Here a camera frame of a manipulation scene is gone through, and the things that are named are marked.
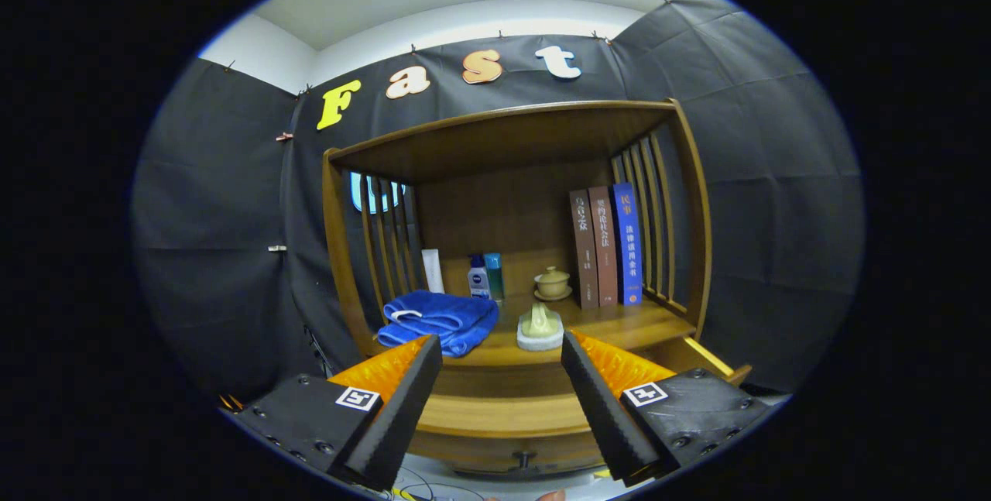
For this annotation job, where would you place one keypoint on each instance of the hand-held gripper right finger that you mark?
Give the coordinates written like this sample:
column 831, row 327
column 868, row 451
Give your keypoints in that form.
column 600, row 408

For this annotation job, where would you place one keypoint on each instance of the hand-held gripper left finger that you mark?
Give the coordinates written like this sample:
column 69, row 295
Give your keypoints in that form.
column 402, row 408

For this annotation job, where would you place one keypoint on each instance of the wooden drawer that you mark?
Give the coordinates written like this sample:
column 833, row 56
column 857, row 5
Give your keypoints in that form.
column 495, row 412

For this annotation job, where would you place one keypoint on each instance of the green scrub brush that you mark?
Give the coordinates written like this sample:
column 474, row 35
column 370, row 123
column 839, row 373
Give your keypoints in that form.
column 540, row 324

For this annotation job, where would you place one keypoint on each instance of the wooden countertop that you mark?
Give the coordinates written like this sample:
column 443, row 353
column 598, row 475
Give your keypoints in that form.
column 612, row 324

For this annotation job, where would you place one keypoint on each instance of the black drawer knob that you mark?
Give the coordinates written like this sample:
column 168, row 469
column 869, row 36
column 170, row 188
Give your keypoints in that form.
column 523, row 458

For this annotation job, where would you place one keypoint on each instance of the wooden cabinet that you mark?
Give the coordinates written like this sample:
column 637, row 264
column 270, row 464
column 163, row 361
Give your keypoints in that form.
column 503, row 214

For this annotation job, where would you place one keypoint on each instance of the blue folded towel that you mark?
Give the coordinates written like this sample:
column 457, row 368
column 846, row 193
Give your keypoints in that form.
column 441, row 319

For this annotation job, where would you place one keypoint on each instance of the beige lidded teacup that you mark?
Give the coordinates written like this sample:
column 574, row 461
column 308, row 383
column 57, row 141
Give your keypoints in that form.
column 553, row 284

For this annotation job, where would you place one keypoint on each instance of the white tube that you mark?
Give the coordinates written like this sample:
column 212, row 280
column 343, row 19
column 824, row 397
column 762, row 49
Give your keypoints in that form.
column 433, row 271

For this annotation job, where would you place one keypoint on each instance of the white lotion bottle blue cap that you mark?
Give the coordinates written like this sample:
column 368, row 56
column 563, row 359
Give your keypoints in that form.
column 478, row 283

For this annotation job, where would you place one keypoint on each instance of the dark brown book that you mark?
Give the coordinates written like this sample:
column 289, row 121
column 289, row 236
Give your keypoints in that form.
column 584, row 253

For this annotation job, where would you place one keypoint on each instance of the reddish brown book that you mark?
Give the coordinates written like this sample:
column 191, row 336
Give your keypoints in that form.
column 604, row 249

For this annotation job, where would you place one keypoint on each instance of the teal bottle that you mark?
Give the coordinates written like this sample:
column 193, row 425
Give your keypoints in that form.
column 495, row 276

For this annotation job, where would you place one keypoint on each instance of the blue book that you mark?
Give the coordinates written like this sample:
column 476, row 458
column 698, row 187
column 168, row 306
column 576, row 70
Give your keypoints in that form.
column 627, row 245

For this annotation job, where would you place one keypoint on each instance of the black backdrop cloth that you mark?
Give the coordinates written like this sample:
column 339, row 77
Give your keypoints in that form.
column 774, row 176

